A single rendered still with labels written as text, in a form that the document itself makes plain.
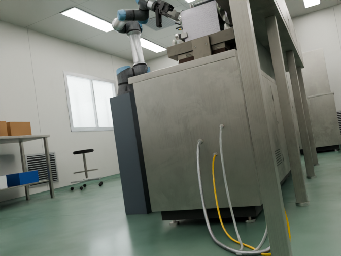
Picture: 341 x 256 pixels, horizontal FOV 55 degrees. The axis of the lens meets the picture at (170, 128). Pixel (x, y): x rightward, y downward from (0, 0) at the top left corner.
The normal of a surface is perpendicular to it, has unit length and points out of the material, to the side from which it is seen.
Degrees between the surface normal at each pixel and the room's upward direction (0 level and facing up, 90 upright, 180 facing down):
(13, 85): 90
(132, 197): 90
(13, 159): 90
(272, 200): 90
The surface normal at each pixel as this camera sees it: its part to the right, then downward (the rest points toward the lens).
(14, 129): 0.89, -0.16
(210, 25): -0.44, 0.01
